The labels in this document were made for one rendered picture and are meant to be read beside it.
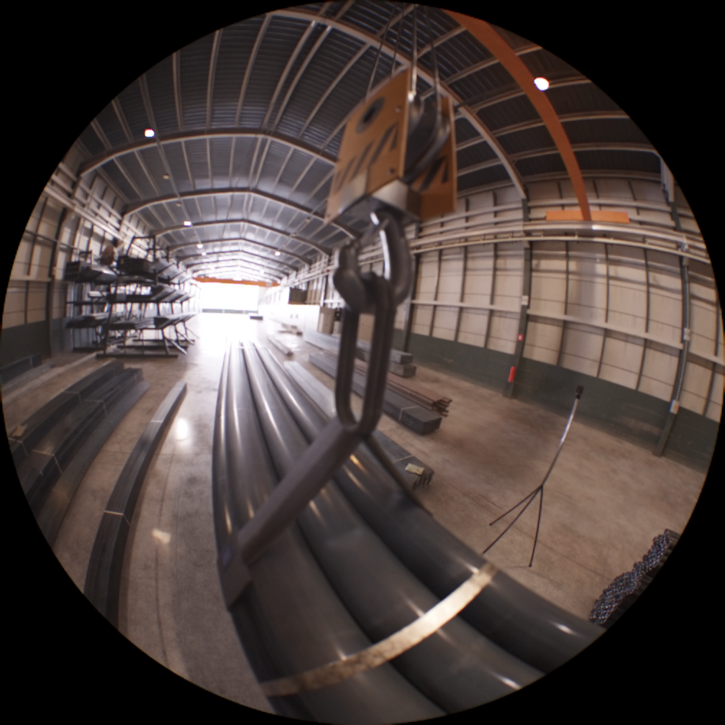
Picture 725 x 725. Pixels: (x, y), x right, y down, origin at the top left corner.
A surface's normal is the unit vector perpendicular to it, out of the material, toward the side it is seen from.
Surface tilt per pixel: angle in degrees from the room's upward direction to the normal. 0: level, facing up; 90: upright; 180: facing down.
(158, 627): 0
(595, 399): 90
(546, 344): 90
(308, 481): 52
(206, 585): 0
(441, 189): 90
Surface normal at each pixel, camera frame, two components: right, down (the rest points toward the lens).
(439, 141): -0.18, 0.57
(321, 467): -0.59, -0.60
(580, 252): -0.84, 0.00
